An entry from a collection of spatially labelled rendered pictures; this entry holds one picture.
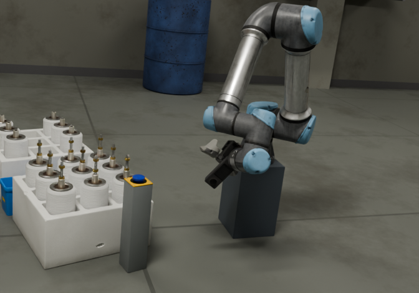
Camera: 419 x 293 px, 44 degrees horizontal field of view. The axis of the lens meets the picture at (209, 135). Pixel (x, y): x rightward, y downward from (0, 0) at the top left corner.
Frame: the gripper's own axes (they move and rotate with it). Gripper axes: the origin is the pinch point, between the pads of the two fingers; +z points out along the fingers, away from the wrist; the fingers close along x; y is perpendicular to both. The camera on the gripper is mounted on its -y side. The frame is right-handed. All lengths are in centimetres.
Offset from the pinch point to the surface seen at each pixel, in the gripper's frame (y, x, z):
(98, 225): -41.7, 16.6, 6.0
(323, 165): 58, -81, 87
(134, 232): -36.0, 8.1, -4.9
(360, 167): 71, -99, 84
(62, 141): -25, 41, 61
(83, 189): -35.3, 28.2, 7.3
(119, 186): -27.0, 19.0, 9.5
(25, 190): -48, 42, 22
